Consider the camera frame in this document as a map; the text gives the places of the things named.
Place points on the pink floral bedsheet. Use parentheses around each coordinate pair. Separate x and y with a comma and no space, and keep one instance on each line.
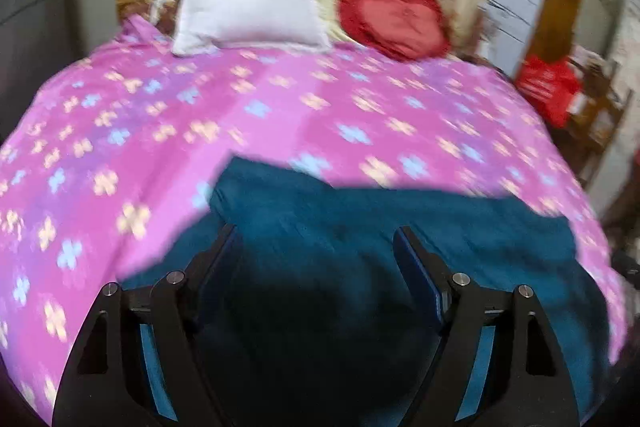
(250,117)

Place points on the grey cabinet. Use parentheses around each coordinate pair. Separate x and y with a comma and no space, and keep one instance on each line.
(50,7)

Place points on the white pillow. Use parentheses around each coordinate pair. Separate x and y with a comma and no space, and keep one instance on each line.
(250,2)

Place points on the wooden chair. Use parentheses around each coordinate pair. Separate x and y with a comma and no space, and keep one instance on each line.
(595,127)

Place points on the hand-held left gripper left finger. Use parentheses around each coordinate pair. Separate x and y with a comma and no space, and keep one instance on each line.
(222,259)

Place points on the teal jacket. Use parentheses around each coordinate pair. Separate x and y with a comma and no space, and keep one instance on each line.
(350,232)

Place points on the red plastic bag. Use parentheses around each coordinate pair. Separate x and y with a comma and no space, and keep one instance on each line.
(545,89)

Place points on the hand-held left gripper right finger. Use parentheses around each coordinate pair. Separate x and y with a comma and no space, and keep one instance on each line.
(417,267)

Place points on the red heart-shaped pillow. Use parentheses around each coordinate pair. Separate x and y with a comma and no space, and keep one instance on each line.
(395,17)

